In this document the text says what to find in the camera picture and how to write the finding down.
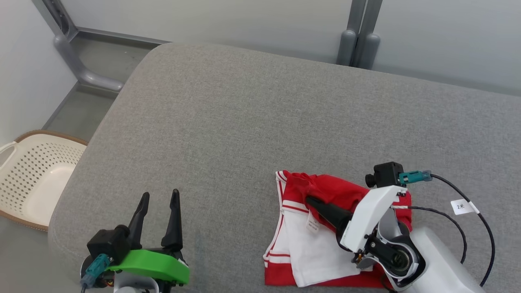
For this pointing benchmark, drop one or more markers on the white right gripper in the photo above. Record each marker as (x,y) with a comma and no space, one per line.
(370,215)

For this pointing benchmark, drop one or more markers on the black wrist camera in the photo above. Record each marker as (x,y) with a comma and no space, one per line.
(108,244)
(386,173)

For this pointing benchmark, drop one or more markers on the grey floor rail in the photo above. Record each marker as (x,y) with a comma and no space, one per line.
(122,36)

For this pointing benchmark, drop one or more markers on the dark grey corner post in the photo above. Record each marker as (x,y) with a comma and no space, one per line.
(57,16)

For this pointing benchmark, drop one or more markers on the cream plastic laundry basket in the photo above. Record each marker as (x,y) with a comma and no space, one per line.
(40,183)

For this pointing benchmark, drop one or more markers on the grey partition post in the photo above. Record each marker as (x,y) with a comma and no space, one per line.
(369,53)
(346,49)

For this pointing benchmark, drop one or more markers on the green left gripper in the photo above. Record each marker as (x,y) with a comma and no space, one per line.
(154,264)

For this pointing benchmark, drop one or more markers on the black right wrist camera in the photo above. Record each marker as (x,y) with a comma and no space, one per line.
(386,173)

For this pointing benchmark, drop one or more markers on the grey curved tube brace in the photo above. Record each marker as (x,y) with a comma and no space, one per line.
(81,73)

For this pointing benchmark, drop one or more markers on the red Bulls basketball jersey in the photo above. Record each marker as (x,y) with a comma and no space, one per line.
(313,252)

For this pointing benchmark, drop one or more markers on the grey fabric sofa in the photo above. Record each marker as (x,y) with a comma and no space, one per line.
(244,122)

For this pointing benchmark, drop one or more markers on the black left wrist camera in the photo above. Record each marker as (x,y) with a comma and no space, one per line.
(108,244)

